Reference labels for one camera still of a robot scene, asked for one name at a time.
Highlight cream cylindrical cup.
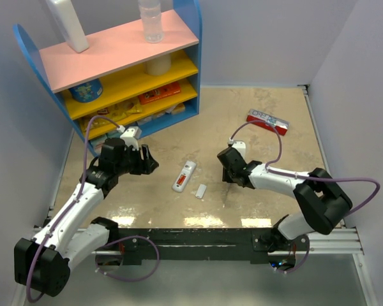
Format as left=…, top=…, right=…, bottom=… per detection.
left=144, top=54, right=172, bottom=76

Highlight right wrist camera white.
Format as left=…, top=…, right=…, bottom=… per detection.
left=227, top=138, right=246, bottom=159

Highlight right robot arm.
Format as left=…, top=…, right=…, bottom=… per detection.
left=217, top=147, right=352, bottom=252

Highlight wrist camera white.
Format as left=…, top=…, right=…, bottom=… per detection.
left=227, top=138, right=246, bottom=159
left=117, top=126, right=142, bottom=150

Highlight white remote control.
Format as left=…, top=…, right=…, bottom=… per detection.
left=172, top=161, right=197, bottom=193

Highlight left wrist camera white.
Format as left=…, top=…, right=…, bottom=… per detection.
left=117, top=126, right=142, bottom=150

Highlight small white boxes bottom shelf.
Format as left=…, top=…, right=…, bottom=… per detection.
left=89, top=103, right=188, bottom=152

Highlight blue shelf unit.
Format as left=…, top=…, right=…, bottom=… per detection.
left=13, top=1, right=202, bottom=138

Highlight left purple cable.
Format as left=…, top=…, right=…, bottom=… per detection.
left=25, top=115, right=127, bottom=303

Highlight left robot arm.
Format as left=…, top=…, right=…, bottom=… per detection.
left=14, top=136, right=159, bottom=303

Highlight blue patterned can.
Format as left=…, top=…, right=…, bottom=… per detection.
left=68, top=78, right=103, bottom=103

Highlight orange snack box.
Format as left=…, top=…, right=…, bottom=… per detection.
left=138, top=82, right=181, bottom=105

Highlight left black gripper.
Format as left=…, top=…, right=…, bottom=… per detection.
left=116, top=144, right=158, bottom=176

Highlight clear plastic bottle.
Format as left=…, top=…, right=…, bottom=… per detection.
left=138, top=0, right=164, bottom=43

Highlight white battery cover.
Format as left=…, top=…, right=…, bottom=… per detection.
left=195, top=184, right=207, bottom=199

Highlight yellow snack bags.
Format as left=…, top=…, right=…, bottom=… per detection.
left=79, top=97, right=143, bottom=132

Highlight red white toothpaste box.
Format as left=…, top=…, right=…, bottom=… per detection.
left=246, top=109, right=289, bottom=136

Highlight white bottle on shelf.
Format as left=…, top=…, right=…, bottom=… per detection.
left=46, top=0, right=89, bottom=53

